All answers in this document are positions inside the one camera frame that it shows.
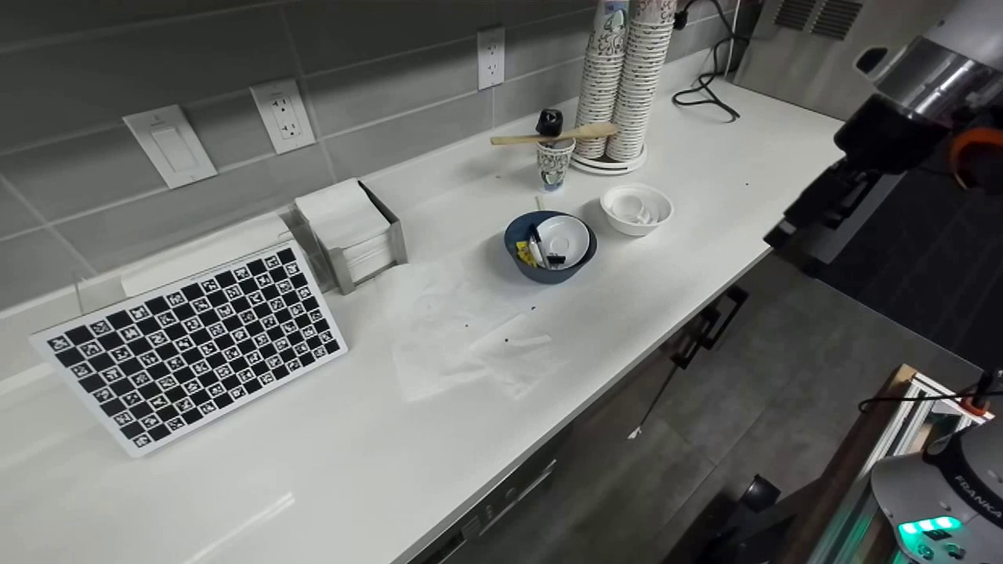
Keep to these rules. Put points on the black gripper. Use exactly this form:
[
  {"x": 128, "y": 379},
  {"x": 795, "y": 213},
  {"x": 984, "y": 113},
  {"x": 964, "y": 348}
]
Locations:
[{"x": 835, "y": 213}]

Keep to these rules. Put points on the silver Franka robot arm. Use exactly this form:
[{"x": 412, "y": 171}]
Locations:
[{"x": 944, "y": 64}]

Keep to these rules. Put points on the white bowl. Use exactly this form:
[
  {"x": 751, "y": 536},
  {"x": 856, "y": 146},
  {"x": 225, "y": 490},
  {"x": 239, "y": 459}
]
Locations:
[{"x": 635, "y": 207}]

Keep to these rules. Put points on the white cup in bowl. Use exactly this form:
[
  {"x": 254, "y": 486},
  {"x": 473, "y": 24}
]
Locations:
[{"x": 566, "y": 240}]

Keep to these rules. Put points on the blue bowl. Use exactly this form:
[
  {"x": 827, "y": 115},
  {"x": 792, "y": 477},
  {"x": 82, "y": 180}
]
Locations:
[{"x": 522, "y": 268}]

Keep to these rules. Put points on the patterned paper cup stack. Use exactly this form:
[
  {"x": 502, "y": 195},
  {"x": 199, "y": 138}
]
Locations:
[
  {"x": 600, "y": 83},
  {"x": 648, "y": 83}
]

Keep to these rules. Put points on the white round cup tray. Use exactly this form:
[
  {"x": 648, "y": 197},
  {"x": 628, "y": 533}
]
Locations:
[{"x": 608, "y": 164}]

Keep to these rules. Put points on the clear glass stirrer cup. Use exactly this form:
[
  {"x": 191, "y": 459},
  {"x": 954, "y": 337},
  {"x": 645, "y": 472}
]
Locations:
[{"x": 553, "y": 164}]

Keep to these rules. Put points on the black ball-top stopper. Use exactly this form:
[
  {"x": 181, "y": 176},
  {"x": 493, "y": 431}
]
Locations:
[{"x": 551, "y": 122}]

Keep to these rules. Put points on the wooden stir stick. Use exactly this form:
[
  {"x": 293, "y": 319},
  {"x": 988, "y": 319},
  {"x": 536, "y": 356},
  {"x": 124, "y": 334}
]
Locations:
[{"x": 545, "y": 135}]

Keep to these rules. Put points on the white crumpled paper sheet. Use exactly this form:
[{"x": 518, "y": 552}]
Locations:
[{"x": 473, "y": 334}]

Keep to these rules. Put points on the black white checkerboard calibration board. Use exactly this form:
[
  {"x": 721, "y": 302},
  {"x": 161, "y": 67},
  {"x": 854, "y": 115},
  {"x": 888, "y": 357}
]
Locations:
[{"x": 193, "y": 346}]

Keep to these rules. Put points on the white single wall outlet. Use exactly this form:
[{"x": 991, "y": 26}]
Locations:
[{"x": 491, "y": 57}]

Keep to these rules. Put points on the white duplex wall outlet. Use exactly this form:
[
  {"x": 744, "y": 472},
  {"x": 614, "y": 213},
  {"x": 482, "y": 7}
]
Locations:
[{"x": 283, "y": 115}]

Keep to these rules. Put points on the white light switch plate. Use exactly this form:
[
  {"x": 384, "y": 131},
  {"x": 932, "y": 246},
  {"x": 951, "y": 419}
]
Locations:
[{"x": 172, "y": 146}]

